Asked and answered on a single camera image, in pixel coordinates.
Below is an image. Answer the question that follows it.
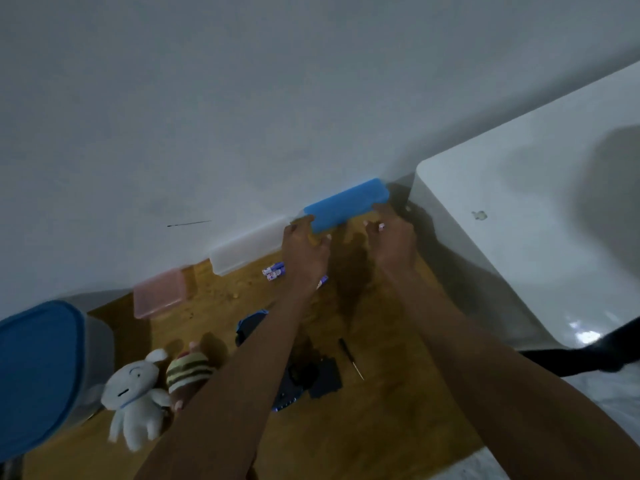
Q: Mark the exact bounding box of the blue toy car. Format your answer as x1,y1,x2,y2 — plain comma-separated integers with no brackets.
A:
235,309,321,413

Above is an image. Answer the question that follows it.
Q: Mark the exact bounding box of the blue plastic case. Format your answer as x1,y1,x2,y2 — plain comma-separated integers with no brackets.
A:
303,177,391,235

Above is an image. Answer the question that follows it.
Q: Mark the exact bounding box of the small black screwdriver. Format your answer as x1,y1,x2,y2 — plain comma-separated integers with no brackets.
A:
337,337,365,381

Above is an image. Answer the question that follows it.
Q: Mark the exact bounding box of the person's right hand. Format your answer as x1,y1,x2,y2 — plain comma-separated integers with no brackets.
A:
363,202,419,275

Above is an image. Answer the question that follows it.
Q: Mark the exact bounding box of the black battery cover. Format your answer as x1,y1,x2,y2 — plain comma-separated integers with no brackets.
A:
308,357,344,399

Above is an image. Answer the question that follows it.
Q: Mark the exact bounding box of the person's right forearm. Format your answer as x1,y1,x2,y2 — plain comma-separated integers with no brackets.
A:
385,267,640,480

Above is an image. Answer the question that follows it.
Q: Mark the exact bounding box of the brown striped plush pig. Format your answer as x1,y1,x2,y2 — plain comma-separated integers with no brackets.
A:
165,342,217,413

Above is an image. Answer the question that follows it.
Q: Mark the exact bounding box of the translucent white plastic case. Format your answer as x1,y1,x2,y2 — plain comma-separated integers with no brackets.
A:
209,217,293,277

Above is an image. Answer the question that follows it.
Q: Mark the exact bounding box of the white cabinet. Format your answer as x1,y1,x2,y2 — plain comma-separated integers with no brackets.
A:
407,59,640,351

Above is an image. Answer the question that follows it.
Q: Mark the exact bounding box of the black stand base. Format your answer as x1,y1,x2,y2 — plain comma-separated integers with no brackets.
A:
519,314,640,378

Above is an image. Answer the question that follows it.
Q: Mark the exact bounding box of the person's left hand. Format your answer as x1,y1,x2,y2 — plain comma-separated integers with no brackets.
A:
281,215,333,295

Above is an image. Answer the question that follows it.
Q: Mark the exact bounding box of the blue lidded plastic container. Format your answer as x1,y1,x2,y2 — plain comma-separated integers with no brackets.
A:
0,300,116,464

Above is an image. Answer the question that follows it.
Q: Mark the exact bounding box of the white plush dog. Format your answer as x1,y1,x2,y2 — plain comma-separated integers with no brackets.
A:
101,348,172,453

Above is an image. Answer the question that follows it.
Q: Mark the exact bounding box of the person's left forearm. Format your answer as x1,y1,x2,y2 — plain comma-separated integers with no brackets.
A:
135,284,326,480

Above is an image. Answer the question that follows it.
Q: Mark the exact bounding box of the small pink plastic case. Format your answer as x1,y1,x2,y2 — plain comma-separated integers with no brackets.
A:
132,267,189,321

